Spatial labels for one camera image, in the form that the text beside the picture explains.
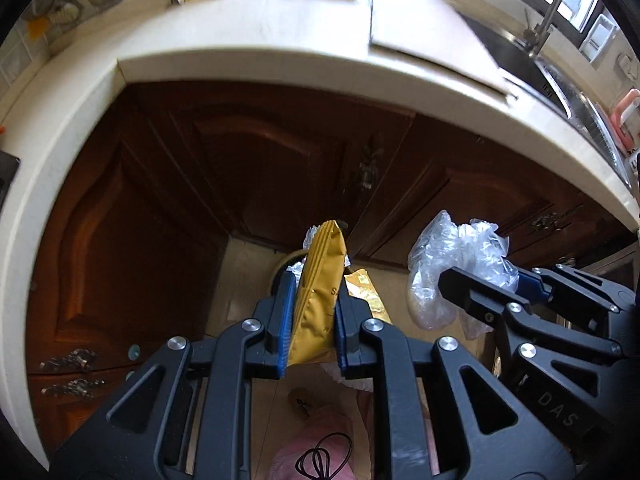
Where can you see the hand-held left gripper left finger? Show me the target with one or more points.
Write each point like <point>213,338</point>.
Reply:
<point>285,310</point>

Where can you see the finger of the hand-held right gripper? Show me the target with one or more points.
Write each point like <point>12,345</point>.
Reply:
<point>470,290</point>
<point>535,282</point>

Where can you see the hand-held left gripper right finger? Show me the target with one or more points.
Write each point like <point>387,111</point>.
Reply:
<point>341,325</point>

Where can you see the mustard yellow pouch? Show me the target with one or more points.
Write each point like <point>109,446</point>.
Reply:
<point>317,285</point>

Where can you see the round dark waste bin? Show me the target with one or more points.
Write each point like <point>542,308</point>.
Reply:
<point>295,262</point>

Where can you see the clear plastic bag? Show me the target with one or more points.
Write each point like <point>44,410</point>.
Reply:
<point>435,250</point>

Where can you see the orange snack wrapper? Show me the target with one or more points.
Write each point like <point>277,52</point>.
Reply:
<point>367,295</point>

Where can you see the yellow slipper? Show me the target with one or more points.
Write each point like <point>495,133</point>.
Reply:
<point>300,397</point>

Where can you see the person's pink trouser leg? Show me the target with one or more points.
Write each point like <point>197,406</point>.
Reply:
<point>325,422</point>

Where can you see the pink plastic holder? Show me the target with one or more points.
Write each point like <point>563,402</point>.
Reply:
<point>625,120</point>

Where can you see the stainless steel sink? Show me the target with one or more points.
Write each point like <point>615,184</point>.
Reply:
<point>505,50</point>

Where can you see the brown cardboard sheet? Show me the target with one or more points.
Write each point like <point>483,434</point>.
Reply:
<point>425,25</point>

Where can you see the steel faucet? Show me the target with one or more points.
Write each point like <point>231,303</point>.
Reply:
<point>550,10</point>

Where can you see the black glass cooktop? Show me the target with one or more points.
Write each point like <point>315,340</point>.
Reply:
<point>7,175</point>

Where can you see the white slotted spoon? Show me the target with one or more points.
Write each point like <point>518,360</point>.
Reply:
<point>62,12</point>

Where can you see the white wall socket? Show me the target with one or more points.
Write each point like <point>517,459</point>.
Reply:
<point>597,37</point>

